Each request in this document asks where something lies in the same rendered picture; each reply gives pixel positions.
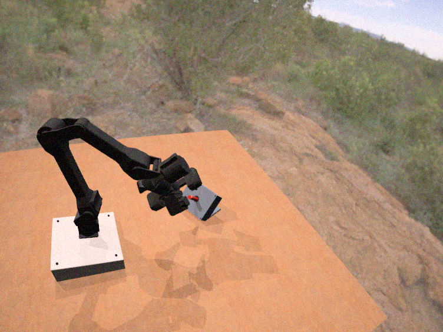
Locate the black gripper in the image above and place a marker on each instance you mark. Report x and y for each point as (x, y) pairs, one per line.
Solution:
(192, 180)

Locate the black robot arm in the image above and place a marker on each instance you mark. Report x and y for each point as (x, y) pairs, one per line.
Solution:
(54, 137)

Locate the grey square panel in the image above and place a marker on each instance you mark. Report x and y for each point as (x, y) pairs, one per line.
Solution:
(206, 205)

